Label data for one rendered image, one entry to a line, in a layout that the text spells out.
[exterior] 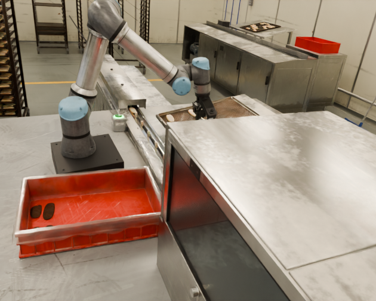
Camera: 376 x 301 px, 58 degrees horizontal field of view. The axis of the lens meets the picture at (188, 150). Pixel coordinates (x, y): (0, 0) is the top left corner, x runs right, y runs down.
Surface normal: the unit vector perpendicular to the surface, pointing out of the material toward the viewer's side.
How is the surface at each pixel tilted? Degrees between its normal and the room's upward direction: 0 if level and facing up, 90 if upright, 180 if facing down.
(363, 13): 90
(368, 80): 90
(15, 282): 0
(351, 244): 0
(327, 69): 90
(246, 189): 0
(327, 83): 90
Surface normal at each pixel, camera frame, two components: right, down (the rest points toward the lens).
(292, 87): 0.36, 0.44
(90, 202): 0.08, -0.89
